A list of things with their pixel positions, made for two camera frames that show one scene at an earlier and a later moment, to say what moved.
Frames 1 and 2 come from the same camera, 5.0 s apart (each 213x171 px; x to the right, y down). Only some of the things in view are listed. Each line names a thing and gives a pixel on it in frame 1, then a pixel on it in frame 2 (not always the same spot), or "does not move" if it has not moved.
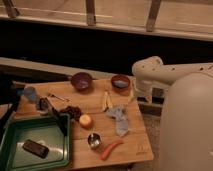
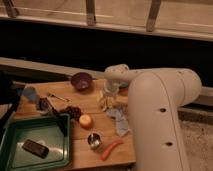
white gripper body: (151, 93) to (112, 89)
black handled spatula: (46, 106) does not move
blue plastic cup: (30, 93) does not move
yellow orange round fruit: (85, 121) does not move
